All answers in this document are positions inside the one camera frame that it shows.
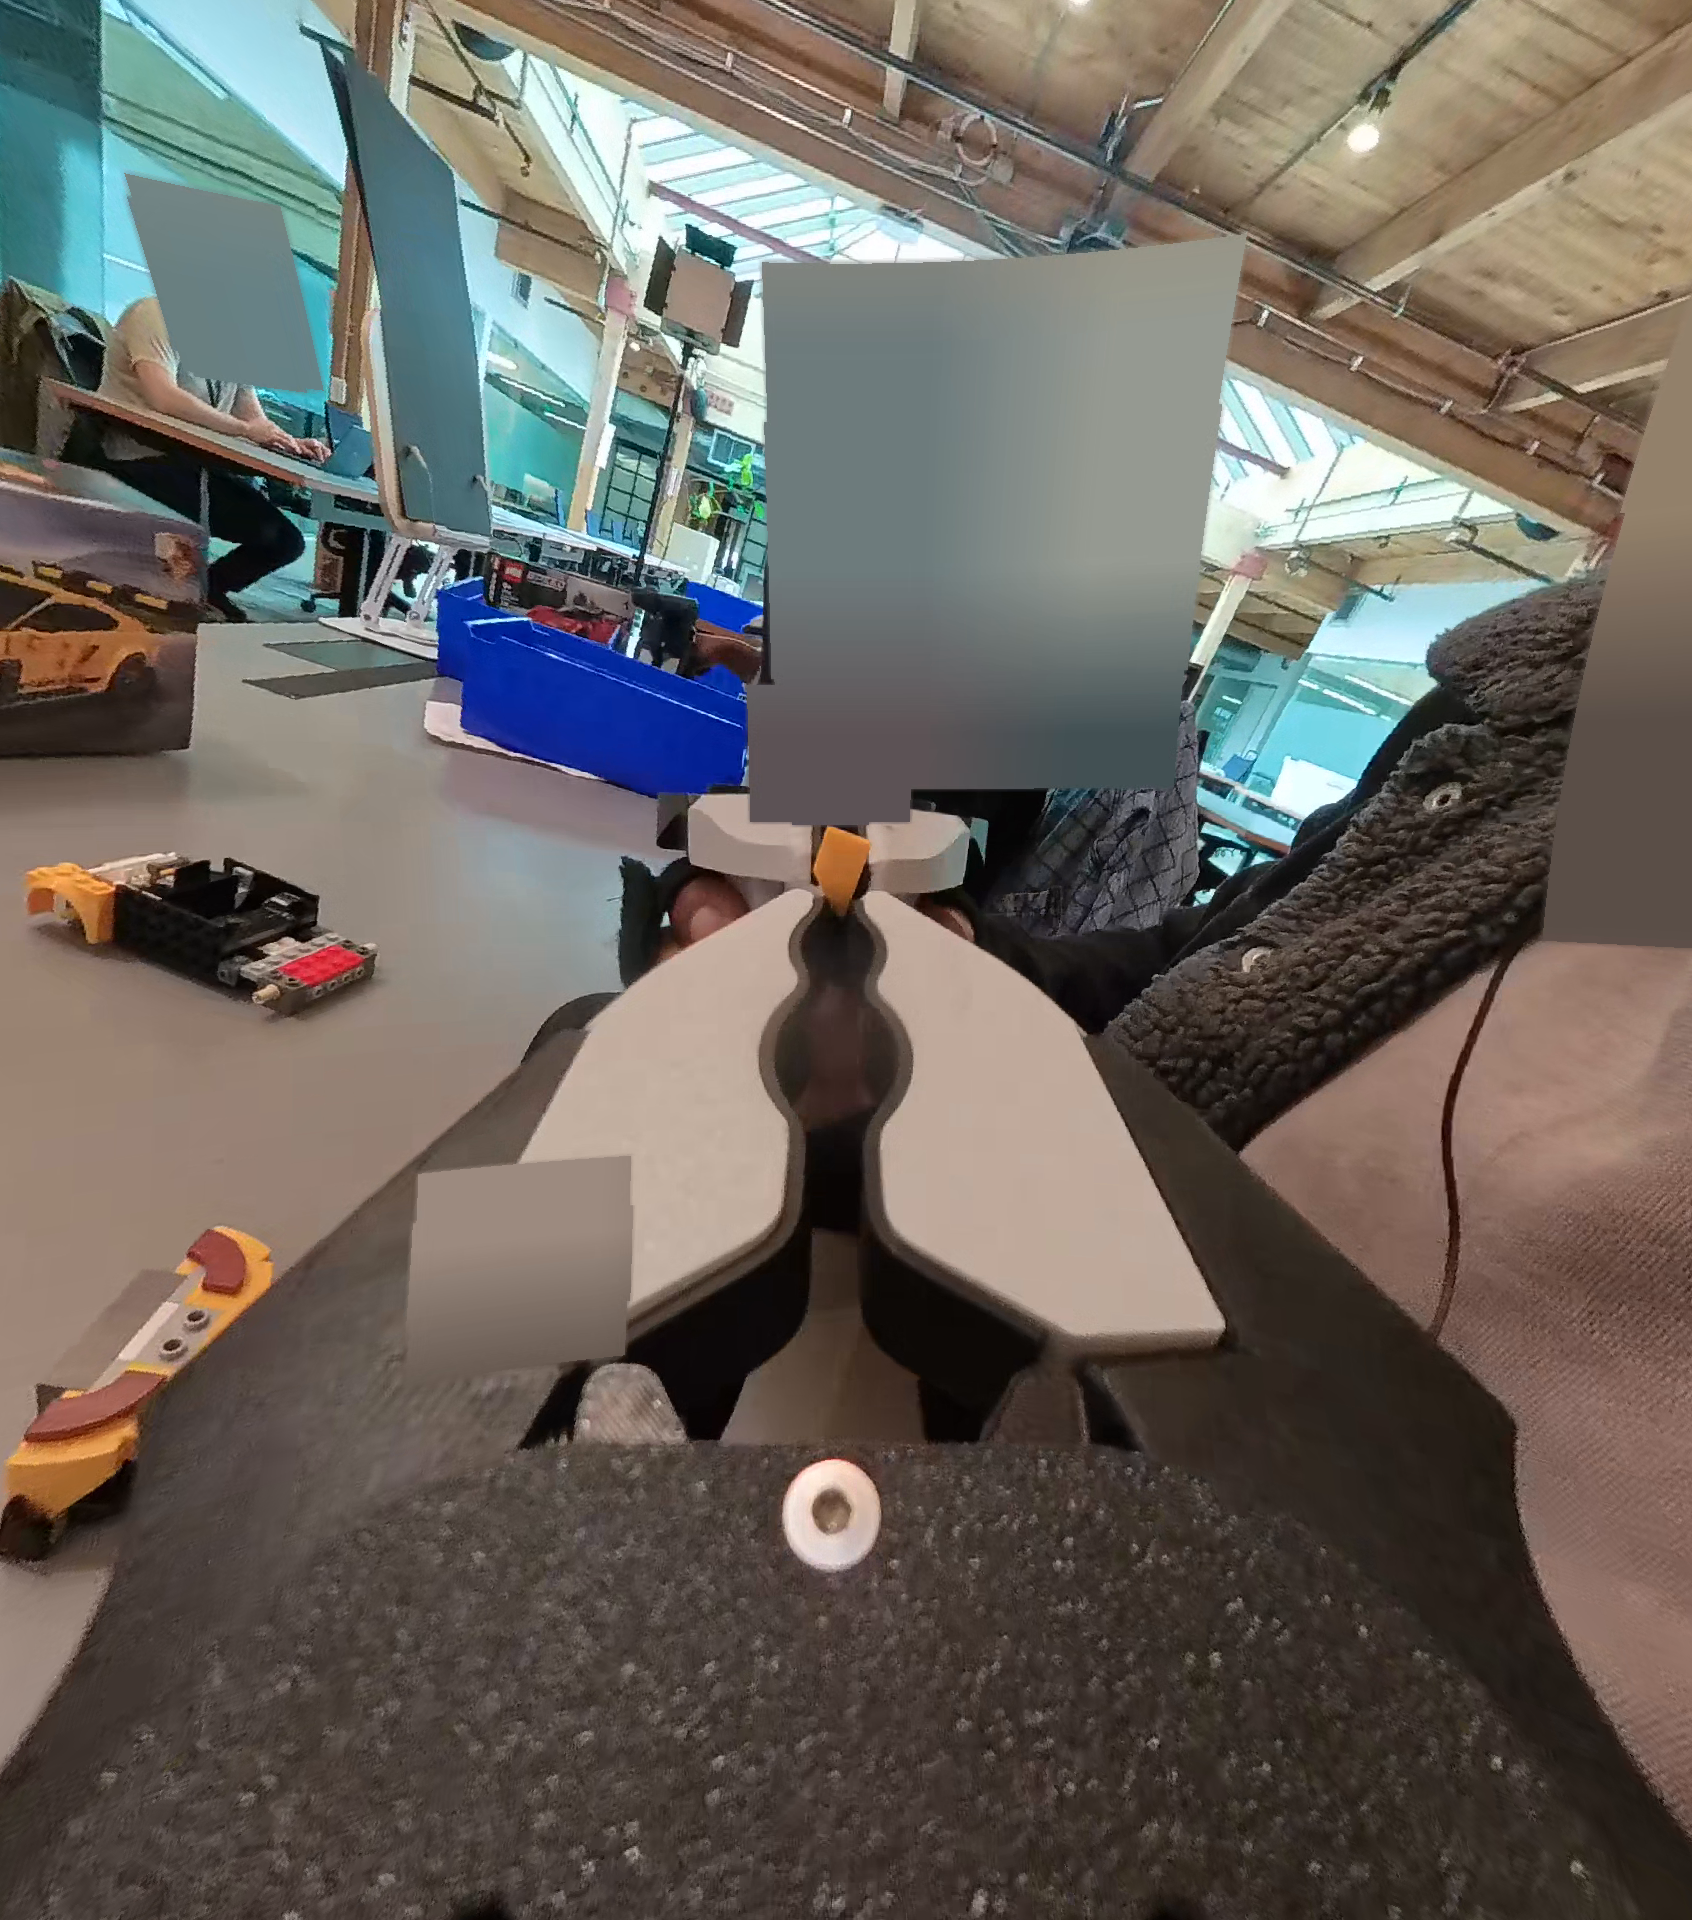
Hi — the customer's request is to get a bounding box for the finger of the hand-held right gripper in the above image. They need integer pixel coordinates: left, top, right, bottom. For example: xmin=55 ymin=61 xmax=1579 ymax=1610
xmin=859 ymin=811 xmax=991 ymax=898
xmin=685 ymin=803 xmax=826 ymax=903

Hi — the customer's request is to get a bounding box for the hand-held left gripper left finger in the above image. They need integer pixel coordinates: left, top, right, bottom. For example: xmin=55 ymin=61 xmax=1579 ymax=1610
xmin=522 ymin=884 xmax=812 ymax=1442

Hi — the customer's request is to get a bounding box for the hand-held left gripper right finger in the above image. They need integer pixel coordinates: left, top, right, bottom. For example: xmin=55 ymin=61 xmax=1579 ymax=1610
xmin=861 ymin=892 xmax=1229 ymax=1441

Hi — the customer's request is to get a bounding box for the orange lego wheel arch assembly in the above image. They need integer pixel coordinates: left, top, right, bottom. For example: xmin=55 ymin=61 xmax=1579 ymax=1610
xmin=0 ymin=1227 xmax=277 ymax=1562

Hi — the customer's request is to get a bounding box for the black lego car chassis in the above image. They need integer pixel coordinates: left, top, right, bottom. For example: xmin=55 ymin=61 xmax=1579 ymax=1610
xmin=25 ymin=855 xmax=381 ymax=1023

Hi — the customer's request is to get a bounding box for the lego set box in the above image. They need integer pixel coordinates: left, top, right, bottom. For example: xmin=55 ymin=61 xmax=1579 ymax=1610
xmin=0 ymin=451 xmax=207 ymax=760

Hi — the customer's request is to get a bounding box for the person's right hand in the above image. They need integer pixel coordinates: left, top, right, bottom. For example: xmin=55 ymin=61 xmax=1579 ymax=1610
xmin=659 ymin=874 xmax=758 ymax=963

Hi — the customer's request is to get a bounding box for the plaid shirt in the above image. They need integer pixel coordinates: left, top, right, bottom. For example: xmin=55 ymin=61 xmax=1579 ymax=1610
xmin=1011 ymin=734 xmax=1208 ymax=941

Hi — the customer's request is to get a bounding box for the blue plastic bin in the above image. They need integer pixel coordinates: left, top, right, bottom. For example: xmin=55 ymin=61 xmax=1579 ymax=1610
xmin=433 ymin=579 xmax=763 ymax=708
xmin=461 ymin=612 xmax=757 ymax=795

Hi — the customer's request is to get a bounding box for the studio light panel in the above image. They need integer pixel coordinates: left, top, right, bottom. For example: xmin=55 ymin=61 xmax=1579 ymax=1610
xmin=642 ymin=225 xmax=757 ymax=354

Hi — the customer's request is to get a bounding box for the black tilted board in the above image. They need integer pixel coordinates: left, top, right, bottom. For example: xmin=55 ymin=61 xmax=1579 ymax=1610
xmin=321 ymin=44 xmax=497 ymax=543

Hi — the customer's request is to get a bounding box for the thin black cable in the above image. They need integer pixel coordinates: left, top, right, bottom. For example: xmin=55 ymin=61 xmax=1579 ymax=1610
xmin=1430 ymin=944 xmax=1517 ymax=1339

